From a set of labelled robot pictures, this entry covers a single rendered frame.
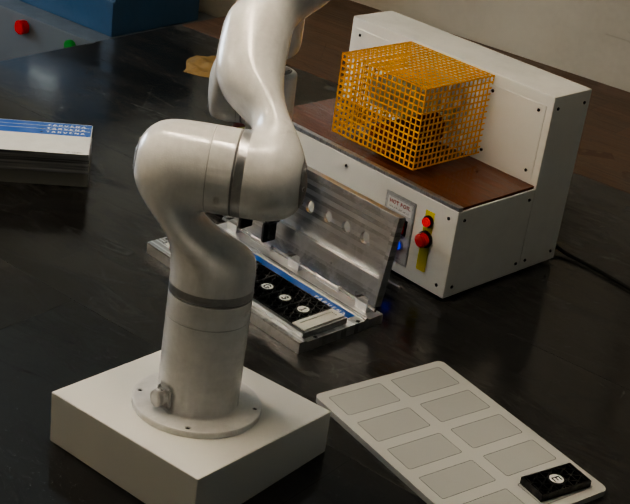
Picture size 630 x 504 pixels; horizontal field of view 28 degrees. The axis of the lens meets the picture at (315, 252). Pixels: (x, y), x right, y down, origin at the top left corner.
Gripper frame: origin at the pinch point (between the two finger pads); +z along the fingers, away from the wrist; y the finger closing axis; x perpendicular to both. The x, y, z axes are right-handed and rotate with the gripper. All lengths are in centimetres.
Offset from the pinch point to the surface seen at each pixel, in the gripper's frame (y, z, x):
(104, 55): -116, 9, 46
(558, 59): -54, 7, 171
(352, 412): 49, 7, -21
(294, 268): 8.5, 6.1, 3.0
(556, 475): 79, 6, -8
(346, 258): 20.0, -1.0, 4.4
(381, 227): 25.7, -9.4, 6.0
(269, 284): 12.4, 4.9, -7.1
